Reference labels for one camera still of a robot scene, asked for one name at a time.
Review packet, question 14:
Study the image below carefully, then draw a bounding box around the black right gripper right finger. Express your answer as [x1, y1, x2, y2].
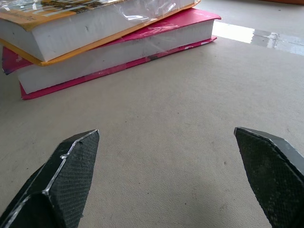
[233, 126, 304, 228]

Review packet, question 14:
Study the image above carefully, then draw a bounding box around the pink covered thick book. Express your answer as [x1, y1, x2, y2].
[1, 8, 222, 100]

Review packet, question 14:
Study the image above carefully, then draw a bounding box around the yellow covered thick book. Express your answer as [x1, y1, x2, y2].
[0, 0, 201, 67]

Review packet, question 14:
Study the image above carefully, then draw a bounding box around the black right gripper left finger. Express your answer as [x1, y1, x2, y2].
[0, 129, 100, 228]

